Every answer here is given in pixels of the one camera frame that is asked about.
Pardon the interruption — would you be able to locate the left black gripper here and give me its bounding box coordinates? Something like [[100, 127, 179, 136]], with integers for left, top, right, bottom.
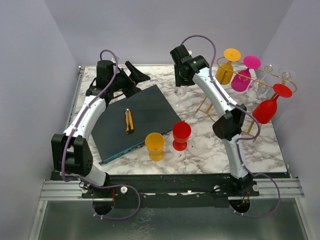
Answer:
[[109, 61, 150, 98]]

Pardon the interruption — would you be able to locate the clear wine glass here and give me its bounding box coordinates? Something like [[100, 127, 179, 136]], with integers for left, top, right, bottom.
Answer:
[[258, 67, 298, 100], [174, 86, 187, 109], [247, 63, 278, 101]]

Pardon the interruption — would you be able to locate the red plastic wine glass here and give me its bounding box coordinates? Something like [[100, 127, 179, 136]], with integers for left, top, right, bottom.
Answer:
[[172, 121, 192, 151]]

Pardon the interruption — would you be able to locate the yellow plastic wine glass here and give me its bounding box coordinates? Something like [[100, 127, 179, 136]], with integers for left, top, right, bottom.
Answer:
[[145, 132, 165, 162]]

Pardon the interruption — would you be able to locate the gold wire glass rack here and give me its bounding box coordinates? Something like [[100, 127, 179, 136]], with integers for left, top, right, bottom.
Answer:
[[195, 56, 299, 143]]

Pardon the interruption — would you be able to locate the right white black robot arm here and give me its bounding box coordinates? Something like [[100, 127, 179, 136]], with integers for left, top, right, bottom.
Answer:
[[170, 44, 253, 196]]

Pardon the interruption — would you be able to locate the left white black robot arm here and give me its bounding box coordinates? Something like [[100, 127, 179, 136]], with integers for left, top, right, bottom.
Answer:
[[51, 60, 151, 198]]

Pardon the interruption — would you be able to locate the magenta plastic wine glass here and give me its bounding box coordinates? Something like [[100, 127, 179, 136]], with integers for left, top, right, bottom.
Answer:
[[231, 55, 261, 93]]

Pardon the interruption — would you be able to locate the orange utility knife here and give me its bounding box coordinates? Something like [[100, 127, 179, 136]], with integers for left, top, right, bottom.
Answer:
[[125, 108, 134, 134]]

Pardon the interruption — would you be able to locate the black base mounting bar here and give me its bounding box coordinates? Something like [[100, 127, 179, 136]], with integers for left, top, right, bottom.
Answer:
[[49, 171, 293, 208]]

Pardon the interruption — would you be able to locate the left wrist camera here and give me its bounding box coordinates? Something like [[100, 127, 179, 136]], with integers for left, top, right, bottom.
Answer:
[[111, 56, 119, 68]]

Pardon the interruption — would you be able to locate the dark blue network switch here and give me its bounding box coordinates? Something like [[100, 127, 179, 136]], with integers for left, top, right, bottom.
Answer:
[[91, 85, 181, 164]]

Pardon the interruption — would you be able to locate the aluminium extrusion rail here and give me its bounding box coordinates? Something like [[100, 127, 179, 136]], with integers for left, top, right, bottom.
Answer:
[[39, 180, 113, 202]]

